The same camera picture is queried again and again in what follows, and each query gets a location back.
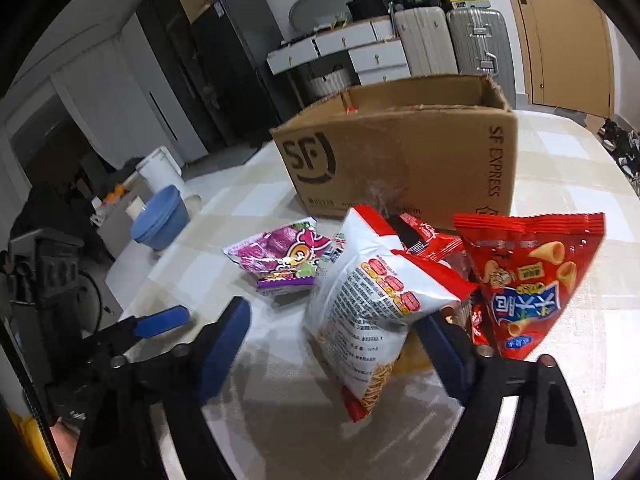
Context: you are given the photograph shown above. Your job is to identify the purple cartoon snack packet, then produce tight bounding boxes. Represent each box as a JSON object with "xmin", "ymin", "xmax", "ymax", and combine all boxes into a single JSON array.
[{"xmin": 222, "ymin": 217, "xmax": 333, "ymax": 293}]

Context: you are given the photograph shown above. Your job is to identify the person's left forearm yellow sleeve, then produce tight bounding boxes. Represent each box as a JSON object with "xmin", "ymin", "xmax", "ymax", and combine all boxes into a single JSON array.
[{"xmin": 7, "ymin": 407, "xmax": 63, "ymax": 480}]

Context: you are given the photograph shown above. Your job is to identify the white kettle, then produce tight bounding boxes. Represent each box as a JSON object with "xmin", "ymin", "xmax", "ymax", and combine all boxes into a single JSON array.
[{"xmin": 136, "ymin": 146, "xmax": 183, "ymax": 191}]

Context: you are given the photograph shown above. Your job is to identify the dark clothes pile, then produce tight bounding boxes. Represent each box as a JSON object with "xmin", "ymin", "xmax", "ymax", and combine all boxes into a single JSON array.
[{"xmin": 102, "ymin": 156, "xmax": 146, "ymax": 191}]

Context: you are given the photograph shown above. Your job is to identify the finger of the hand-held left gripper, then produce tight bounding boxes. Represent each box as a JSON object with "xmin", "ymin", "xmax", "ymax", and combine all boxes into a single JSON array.
[{"xmin": 95, "ymin": 306, "xmax": 189, "ymax": 356}]

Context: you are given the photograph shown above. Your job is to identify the white orange noodle snack packet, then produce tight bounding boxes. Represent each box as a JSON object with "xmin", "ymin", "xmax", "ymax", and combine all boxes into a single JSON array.
[{"xmin": 302, "ymin": 205, "xmax": 478, "ymax": 423}]

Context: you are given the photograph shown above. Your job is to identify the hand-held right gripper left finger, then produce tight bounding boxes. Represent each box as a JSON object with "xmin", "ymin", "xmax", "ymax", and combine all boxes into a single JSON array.
[{"xmin": 72, "ymin": 297, "xmax": 251, "ymax": 480}]

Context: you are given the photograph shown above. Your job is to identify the woven basket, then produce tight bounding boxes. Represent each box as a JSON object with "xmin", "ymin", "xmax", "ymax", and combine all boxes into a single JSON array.
[{"xmin": 305, "ymin": 67, "xmax": 358, "ymax": 101}]

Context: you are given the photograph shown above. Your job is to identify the beige suitcase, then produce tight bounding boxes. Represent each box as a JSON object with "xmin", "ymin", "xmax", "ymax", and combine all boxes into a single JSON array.
[{"xmin": 392, "ymin": 5, "xmax": 458, "ymax": 78}]

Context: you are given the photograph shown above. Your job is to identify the wooden door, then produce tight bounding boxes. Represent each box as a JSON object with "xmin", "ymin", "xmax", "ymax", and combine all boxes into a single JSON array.
[{"xmin": 497, "ymin": 0, "xmax": 613, "ymax": 111}]

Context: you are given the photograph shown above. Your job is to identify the person's left hand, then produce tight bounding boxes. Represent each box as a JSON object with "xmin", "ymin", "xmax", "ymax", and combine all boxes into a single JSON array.
[{"xmin": 52, "ymin": 420, "xmax": 82, "ymax": 467}]

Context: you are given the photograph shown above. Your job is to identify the red black striped snack packet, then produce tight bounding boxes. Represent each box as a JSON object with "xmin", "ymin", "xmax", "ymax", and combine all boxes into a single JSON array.
[{"xmin": 390, "ymin": 212, "xmax": 466, "ymax": 263}]

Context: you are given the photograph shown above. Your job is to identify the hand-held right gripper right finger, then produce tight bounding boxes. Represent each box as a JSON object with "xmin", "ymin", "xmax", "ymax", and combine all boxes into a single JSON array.
[{"xmin": 415, "ymin": 312, "xmax": 596, "ymax": 480}]

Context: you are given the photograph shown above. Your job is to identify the black refrigerator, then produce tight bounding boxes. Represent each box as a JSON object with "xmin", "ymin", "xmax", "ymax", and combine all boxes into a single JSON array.
[{"xmin": 192, "ymin": 0, "xmax": 296, "ymax": 146}]

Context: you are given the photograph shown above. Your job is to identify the dark wardrobe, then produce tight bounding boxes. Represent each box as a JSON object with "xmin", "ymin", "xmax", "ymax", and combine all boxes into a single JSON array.
[{"xmin": 135, "ymin": 0, "xmax": 226, "ymax": 161}]

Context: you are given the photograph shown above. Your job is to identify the silver suitcase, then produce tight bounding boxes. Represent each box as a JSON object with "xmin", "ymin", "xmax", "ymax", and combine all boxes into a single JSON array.
[{"xmin": 446, "ymin": 7, "xmax": 516, "ymax": 98}]

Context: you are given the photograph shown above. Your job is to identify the red cone snack bag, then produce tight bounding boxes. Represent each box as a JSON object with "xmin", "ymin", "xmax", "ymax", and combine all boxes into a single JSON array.
[{"xmin": 452, "ymin": 212, "xmax": 606, "ymax": 361}]

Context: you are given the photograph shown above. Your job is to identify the grey oval board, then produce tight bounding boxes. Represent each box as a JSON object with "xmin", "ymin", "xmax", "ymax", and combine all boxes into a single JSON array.
[{"xmin": 290, "ymin": 0, "xmax": 351, "ymax": 36}]

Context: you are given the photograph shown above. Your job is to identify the black storage box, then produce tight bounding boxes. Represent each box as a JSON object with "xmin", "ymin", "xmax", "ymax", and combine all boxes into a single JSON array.
[{"xmin": 347, "ymin": 0, "xmax": 396, "ymax": 20}]

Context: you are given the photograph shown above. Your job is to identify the blue bowl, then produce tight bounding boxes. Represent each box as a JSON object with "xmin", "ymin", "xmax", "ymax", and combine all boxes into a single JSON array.
[{"xmin": 134, "ymin": 210, "xmax": 190, "ymax": 252}]

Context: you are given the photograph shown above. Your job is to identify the white wardrobe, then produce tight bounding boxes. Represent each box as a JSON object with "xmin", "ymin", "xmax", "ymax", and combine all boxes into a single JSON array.
[{"xmin": 50, "ymin": 12, "xmax": 211, "ymax": 166}]

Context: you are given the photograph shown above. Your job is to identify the white drawer desk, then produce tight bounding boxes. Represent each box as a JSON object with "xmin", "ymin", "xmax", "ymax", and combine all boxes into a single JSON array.
[{"xmin": 266, "ymin": 15, "xmax": 411, "ymax": 91}]

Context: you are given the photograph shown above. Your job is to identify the blue stacked bowls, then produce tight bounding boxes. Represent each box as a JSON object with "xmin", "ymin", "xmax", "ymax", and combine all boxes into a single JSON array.
[{"xmin": 131, "ymin": 185, "xmax": 188, "ymax": 233}]

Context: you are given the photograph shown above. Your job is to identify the cardboard box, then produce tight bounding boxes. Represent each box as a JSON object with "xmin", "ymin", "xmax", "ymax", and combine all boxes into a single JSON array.
[{"xmin": 270, "ymin": 74, "xmax": 521, "ymax": 233}]

